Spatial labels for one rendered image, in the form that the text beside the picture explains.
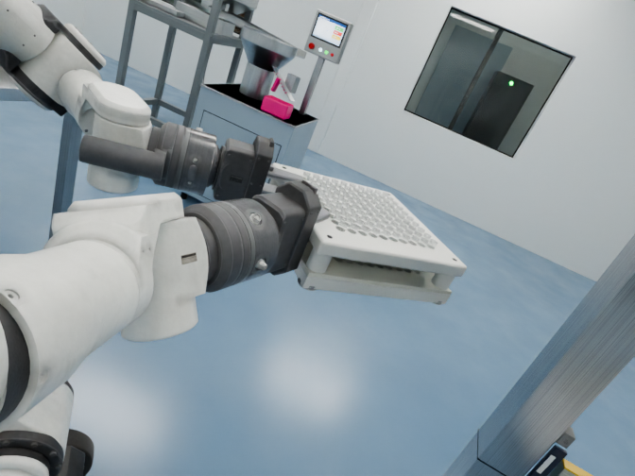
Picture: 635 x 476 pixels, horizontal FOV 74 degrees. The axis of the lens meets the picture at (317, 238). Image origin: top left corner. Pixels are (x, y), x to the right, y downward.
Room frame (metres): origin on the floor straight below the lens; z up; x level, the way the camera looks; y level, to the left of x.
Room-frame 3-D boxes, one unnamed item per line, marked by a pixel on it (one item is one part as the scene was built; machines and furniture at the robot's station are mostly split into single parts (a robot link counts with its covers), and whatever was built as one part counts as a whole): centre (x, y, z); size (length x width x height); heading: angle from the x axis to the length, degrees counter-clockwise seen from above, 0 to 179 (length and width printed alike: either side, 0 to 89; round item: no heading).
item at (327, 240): (0.63, -0.05, 1.05); 0.25 x 0.24 x 0.02; 120
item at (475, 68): (5.16, -1.00, 1.43); 1.38 x 0.01 x 1.16; 84
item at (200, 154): (0.58, 0.17, 1.05); 0.12 x 0.10 x 0.13; 112
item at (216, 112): (2.76, 0.66, 0.38); 0.63 x 0.57 x 0.76; 84
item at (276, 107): (2.55, 0.53, 0.80); 0.16 x 0.12 x 0.09; 84
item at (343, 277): (0.63, -0.05, 1.01); 0.24 x 0.24 x 0.02; 30
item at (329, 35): (2.88, 0.43, 1.07); 0.23 x 0.10 x 0.62; 84
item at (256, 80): (2.82, 0.70, 0.95); 0.49 x 0.36 x 0.38; 84
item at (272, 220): (0.43, 0.06, 1.05); 0.12 x 0.10 x 0.13; 152
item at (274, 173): (0.61, 0.08, 1.07); 0.06 x 0.03 x 0.02; 112
